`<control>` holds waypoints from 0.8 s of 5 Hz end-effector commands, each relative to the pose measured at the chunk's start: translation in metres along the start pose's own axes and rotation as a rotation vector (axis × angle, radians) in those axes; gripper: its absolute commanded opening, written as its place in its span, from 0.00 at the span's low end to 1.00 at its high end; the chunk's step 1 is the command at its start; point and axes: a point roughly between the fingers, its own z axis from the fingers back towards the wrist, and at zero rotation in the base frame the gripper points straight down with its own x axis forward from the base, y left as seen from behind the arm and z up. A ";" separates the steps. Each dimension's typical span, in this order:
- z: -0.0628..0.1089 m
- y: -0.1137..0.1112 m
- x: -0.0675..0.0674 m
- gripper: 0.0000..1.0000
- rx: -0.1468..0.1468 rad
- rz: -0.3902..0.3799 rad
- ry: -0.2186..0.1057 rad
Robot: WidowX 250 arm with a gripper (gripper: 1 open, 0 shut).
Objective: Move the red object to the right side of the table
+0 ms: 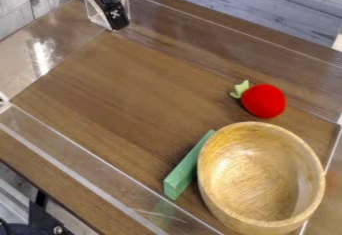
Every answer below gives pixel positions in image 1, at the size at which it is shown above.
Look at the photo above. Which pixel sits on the clear acrylic wall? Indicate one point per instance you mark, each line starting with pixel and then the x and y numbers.
pixel 238 55
pixel 114 203
pixel 42 44

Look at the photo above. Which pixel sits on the wooden bowl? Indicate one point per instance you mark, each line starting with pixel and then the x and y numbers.
pixel 261 178

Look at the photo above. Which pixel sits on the clear acrylic back wall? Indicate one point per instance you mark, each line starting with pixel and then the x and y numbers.
pixel 238 55

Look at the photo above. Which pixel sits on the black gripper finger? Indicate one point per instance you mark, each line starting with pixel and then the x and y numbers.
pixel 115 13

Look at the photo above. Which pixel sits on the green rectangular block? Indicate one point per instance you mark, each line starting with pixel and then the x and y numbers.
pixel 185 171

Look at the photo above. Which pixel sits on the clear acrylic corner bracket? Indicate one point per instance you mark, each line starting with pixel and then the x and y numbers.
pixel 97 15

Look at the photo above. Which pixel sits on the red felt ball with leaf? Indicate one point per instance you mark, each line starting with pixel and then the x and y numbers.
pixel 264 99

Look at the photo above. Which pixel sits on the clear acrylic front wall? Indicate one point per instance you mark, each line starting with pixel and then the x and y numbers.
pixel 114 203

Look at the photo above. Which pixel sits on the clear acrylic left wall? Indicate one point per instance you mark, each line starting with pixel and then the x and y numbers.
pixel 42 44

